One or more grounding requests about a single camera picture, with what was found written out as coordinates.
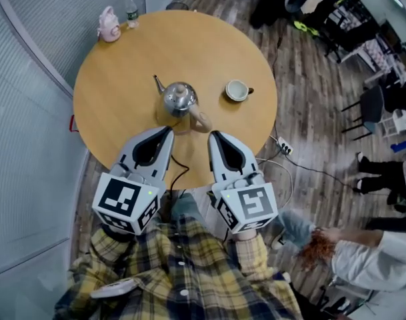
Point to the person's left forearm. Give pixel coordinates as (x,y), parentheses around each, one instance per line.
(112,245)

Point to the white power strip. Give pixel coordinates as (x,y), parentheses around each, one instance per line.
(285,146)

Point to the white cup with saucer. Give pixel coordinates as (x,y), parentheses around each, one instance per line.
(236,90)

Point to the white clip-on device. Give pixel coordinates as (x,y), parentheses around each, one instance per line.
(114,288)

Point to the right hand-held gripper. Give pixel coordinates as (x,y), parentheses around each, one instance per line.
(249,205)

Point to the person's shoe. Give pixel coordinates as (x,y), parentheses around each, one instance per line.
(278,238)

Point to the black waste bin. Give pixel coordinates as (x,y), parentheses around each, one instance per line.
(177,6)

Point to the black chair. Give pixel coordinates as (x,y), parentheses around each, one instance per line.
(371,107)

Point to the yellow plaid shirt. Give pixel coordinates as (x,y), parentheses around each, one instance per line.
(189,278)

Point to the clear plastic water bottle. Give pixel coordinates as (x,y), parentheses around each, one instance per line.
(131,11)

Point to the red chair part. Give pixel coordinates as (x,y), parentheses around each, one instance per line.
(73,123)

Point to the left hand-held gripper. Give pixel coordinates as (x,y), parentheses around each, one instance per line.
(122,198)

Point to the neon yellow object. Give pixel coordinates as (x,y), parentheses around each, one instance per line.
(306,28)

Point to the person's right forearm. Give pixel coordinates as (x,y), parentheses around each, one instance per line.
(249,245)

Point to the person's blue jeans leg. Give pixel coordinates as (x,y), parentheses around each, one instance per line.
(186,207)
(294,227)

